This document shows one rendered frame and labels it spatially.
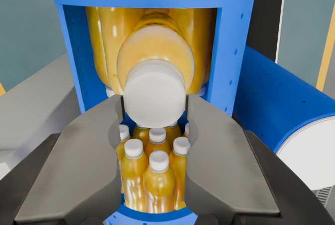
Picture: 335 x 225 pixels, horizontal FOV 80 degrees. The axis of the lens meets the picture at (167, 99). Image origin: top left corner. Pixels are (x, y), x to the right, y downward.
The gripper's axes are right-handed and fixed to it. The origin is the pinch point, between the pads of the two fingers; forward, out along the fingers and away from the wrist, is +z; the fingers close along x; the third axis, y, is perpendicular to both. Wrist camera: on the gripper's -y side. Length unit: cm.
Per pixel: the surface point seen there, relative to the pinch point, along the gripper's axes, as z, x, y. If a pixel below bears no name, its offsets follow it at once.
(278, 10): 118, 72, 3
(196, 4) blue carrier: 10.0, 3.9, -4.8
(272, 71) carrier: 61, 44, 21
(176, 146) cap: 21.6, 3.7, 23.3
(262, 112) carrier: 43, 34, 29
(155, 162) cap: 16.7, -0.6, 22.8
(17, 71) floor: 133, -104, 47
